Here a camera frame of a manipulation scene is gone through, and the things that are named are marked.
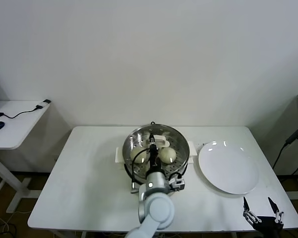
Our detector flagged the glass lid with cream handle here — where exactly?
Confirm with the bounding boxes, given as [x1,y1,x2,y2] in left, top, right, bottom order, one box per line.
[123,125,191,178]

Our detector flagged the cream electric cooker pot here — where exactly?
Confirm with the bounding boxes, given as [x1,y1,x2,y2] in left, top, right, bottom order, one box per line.
[115,121,198,199]

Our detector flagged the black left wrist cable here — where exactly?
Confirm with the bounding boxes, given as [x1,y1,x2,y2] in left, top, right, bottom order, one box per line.
[130,148,152,194]

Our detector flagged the white steamed baozi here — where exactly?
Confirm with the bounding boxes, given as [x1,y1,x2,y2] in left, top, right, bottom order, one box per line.
[130,148,149,164]
[159,148,177,165]

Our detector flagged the black cable with adapter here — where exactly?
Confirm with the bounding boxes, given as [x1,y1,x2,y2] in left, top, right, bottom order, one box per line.
[0,99,52,119]

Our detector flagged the stainless steel steamer basket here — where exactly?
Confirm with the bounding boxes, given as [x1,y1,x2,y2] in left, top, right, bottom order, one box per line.
[122,125,191,186]

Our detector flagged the white round plate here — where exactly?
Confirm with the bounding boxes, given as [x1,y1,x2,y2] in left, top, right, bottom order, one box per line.
[198,140,260,195]

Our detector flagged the white side desk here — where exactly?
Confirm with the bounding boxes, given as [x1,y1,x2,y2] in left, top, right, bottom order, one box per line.
[0,100,53,214]

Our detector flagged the white floor cable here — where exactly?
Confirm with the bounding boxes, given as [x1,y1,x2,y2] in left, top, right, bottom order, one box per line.
[0,210,25,233]

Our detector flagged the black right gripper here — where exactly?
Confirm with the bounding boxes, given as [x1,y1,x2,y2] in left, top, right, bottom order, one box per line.
[242,197,284,238]

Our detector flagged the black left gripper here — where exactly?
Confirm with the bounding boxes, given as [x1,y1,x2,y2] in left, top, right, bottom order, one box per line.
[148,133,162,174]

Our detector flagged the black hanging power cable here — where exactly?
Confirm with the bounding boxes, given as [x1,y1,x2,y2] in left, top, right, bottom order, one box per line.
[272,123,298,176]

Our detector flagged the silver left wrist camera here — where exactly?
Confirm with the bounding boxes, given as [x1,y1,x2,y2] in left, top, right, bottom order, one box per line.
[168,176,186,191]

